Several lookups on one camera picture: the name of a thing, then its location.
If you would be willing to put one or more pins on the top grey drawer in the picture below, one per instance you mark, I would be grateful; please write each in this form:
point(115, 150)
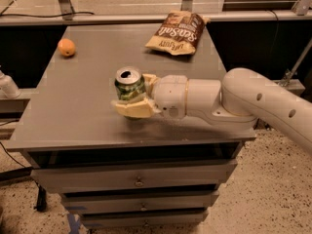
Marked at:
point(104, 178)

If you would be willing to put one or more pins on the grey drawer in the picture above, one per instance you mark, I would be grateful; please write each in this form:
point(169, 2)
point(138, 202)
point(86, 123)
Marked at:
point(144, 218)
point(140, 202)
point(104, 178)

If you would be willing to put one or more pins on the metal frame rail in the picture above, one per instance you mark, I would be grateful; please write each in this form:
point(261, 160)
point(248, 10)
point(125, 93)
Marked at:
point(9, 20)

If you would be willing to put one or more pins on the grey drawer cabinet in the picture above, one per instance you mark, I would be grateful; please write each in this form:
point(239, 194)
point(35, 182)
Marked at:
point(69, 121)

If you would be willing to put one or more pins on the green soda can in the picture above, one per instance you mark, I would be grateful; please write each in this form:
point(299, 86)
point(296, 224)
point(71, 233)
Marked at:
point(129, 83)

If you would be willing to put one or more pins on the brown chip bag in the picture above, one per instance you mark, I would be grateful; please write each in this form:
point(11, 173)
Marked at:
point(179, 34)

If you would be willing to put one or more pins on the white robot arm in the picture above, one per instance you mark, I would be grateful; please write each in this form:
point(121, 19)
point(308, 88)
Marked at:
point(237, 101)

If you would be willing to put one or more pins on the orange fruit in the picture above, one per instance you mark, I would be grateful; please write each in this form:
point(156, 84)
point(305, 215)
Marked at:
point(66, 47)

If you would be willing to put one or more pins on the white pipe at left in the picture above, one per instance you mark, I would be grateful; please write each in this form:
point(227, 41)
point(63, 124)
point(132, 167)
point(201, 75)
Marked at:
point(8, 86)

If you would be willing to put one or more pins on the bottom grey drawer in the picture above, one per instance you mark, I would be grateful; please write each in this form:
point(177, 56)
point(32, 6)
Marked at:
point(144, 218)

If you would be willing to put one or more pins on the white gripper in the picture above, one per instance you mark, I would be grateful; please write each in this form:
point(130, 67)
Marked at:
point(170, 95)

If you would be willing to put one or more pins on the middle grey drawer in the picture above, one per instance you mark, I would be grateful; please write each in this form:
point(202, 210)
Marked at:
point(140, 202)

